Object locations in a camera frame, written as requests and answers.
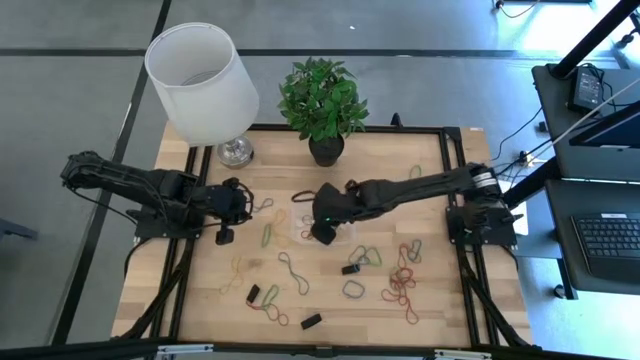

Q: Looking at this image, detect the black power adapter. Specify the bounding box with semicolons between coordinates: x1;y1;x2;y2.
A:
567;66;605;114

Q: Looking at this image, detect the blue rubber band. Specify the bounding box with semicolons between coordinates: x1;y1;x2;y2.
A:
341;278;367;300

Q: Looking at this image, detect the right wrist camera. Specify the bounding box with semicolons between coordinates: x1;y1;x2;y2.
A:
310;197;336;226

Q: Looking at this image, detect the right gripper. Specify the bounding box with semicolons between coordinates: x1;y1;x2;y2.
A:
310;179;371;247

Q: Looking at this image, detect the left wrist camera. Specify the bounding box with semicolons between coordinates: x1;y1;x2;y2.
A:
234;192;255;224

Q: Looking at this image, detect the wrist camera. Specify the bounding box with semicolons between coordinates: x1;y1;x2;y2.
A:
234;192;255;224
310;197;336;226

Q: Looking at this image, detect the white shade silver table lamp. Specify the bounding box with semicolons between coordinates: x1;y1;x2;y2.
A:
143;21;261;170

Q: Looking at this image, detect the black side desk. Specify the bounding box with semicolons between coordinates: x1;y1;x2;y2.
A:
531;63;640;297

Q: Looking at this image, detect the black diagonal pole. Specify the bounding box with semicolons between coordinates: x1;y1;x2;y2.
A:
549;0;640;80

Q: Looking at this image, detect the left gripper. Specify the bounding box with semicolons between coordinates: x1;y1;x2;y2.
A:
197;176;244;246

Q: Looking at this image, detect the dark laptop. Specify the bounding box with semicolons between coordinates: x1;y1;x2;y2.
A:
568;99;640;150

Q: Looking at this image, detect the green potted plant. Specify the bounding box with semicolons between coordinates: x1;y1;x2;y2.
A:
277;56;371;168

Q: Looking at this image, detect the thin white rod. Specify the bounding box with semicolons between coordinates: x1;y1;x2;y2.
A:
529;75;640;162

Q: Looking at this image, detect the black keyboard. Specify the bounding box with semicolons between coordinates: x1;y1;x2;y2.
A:
571;212;640;281

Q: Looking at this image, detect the white paper sheet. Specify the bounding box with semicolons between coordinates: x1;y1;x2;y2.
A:
510;199;530;237

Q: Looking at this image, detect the clear plastic bin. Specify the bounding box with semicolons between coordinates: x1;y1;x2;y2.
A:
289;199;359;247

